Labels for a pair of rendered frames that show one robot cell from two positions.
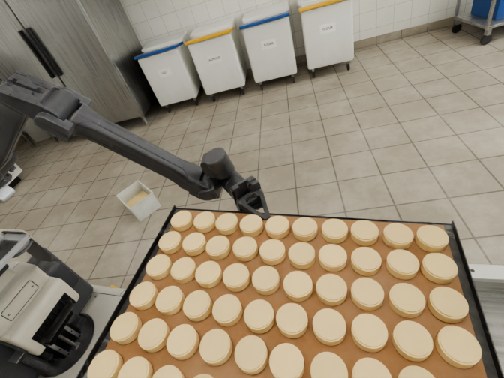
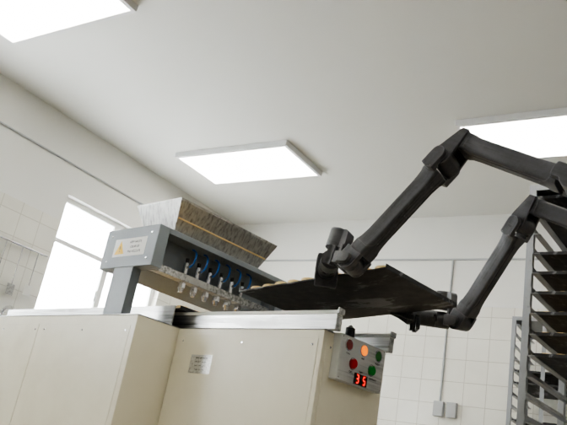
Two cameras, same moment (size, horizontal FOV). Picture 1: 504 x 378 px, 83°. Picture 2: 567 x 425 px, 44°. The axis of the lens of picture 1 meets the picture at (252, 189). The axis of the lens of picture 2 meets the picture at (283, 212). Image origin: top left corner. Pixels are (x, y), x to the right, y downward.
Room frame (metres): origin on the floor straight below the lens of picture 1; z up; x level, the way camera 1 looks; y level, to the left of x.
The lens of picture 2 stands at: (2.46, 0.52, 0.42)
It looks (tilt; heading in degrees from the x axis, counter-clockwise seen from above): 20 degrees up; 199
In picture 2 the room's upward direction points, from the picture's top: 11 degrees clockwise
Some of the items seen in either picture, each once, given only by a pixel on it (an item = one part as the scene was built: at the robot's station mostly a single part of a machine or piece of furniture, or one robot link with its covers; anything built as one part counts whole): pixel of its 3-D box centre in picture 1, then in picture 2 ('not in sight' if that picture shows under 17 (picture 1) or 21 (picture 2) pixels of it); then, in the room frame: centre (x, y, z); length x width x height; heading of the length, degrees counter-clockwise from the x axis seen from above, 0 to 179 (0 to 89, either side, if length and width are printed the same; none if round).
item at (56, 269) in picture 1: (49, 301); not in sight; (0.77, 0.90, 0.61); 0.28 x 0.27 x 0.25; 153
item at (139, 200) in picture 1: (139, 200); not in sight; (1.99, 0.93, 0.08); 0.30 x 0.22 x 0.16; 31
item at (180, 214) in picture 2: not in sight; (205, 241); (-0.11, -0.68, 1.25); 0.56 x 0.29 x 0.14; 154
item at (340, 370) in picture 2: not in sight; (358, 363); (0.27, 0.10, 0.77); 0.24 x 0.04 x 0.14; 154
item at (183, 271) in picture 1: (184, 270); not in sight; (0.37, 0.18, 1.01); 0.05 x 0.05 x 0.02
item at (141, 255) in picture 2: not in sight; (193, 297); (-0.11, -0.68, 1.01); 0.72 x 0.33 x 0.34; 154
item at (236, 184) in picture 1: (242, 192); (327, 268); (0.55, 0.03, 0.99); 0.07 x 0.07 x 0.10; 18
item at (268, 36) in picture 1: (271, 48); not in sight; (3.64, -0.80, 0.39); 0.64 x 0.54 x 0.77; 163
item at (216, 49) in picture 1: (221, 61); not in sight; (3.82, -0.18, 0.39); 0.64 x 0.54 x 0.77; 165
